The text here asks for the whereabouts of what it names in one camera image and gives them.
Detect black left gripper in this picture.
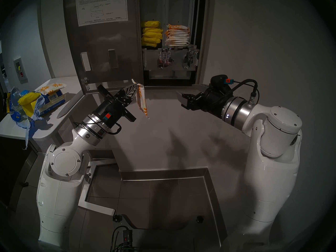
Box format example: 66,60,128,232
93,84,139,128

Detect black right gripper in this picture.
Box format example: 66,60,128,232
176,83,230,118

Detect white pad orange flower print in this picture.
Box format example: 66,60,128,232
35,83,67,95
131,79,149,119

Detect stainless steel dispenser door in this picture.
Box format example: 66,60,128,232
63,0,145,95

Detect chrome dispenser lever mechanism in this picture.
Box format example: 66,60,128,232
182,48,200,70
157,48,174,69

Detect stainless steel dispenser cabinet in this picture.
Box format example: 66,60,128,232
136,0,211,90

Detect white table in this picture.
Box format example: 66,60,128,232
0,76,116,216

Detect blue pad package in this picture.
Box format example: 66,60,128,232
8,87,66,149

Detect white instruction sheet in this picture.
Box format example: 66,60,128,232
76,0,129,27

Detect black power box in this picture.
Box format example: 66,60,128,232
112,226,134,252

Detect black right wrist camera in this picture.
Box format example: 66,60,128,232
210,75,234,94

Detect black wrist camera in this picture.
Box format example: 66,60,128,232
210,75,234,94
101,108,121,128

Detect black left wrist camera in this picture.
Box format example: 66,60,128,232
101,108,121,128

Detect thick black cable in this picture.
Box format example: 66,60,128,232
105,123,122,135

